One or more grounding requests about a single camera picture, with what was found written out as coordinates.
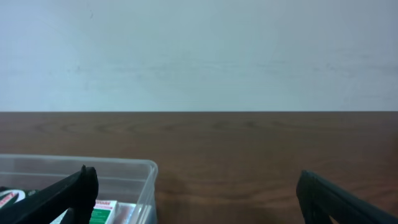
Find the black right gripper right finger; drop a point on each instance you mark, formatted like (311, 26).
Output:
(324, 202)

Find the blue white medicine box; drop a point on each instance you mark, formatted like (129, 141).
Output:
(124, 213)

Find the clear plastic container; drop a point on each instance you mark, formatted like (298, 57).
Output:
(123, 180)

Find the dark green round-label box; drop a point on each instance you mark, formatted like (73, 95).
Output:
(10, 196)

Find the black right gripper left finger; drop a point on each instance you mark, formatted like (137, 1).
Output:
(75, 196)

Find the white green toothpaste box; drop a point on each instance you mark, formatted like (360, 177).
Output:
(103, 213)

